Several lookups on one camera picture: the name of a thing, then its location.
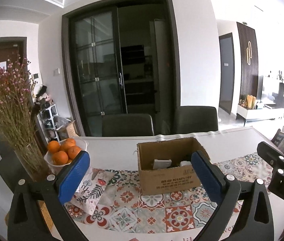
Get white card reader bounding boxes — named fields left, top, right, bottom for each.
left=153, top=159, right=172, bottom=170

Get white fruit basket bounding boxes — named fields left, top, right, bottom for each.
left=44, top=138, right=88, bottom=175

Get orange fruit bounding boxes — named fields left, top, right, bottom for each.
left=67, top=145, right=82, bottom=160
left=52, top=151, right=69, bottom=165
left=47, top=140, right=60, bottom=154

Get floral fabric tissue pouch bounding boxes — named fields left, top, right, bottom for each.
left=70, top=167, right=115, bottom=215

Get white square charger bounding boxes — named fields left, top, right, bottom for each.
left=180, top=161, right=191, bottom=166

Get white tv console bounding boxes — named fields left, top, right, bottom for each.
left=235, top=105, right=284, bottom=126

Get glass vase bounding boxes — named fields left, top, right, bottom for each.
left=14, top=143, right=52, bottom=182

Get brown cardboard box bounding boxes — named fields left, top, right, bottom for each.
left=137, top=138, right=210, bottom=195

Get patterned tablecloth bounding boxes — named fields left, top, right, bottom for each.
left=64, top=151, right=283, bottom=234

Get white shoe shelf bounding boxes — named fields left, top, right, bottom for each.
left=39, top=104, right=60, bottom=142

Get right dark chair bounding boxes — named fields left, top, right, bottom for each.
left=172, top=106, right=218, bottom=134

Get dark chair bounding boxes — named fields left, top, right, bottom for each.
left=172, top=106, right=218, bottom=134
left=102, top=114, right=154, bottom=137

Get left dark chair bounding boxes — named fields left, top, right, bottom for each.
left=102, top=114, right=154, bottom=137

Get dried pink flowers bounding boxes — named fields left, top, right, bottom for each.
left=0, top=54, right=39, bottom=153

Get dark glass door cabinet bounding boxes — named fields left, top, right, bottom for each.
left=62, top=0, right=179, bottom=137

